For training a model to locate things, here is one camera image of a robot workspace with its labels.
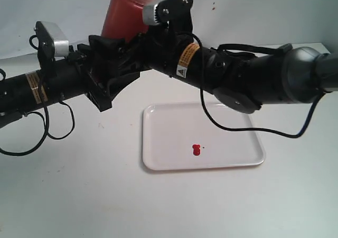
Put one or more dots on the red ketchup squeeze bottle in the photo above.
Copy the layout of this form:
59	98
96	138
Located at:
124	19

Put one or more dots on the red ketchup blob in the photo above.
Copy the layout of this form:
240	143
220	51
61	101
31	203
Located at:
196	149

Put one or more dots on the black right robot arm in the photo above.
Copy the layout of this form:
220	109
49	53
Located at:
243	77

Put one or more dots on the white rectangular plastic tray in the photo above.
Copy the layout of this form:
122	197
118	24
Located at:
170	130

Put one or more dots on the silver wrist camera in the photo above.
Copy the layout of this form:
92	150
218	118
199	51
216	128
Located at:
161	11
52	42

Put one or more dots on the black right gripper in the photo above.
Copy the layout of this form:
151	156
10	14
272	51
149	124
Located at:
168	48

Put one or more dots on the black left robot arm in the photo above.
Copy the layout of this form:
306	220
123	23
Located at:
55	81

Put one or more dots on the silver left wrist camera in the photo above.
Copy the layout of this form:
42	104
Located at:
52	42

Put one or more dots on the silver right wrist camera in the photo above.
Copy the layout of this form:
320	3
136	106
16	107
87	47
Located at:
161	11

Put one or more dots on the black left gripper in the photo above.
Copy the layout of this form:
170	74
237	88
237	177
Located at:
96	57

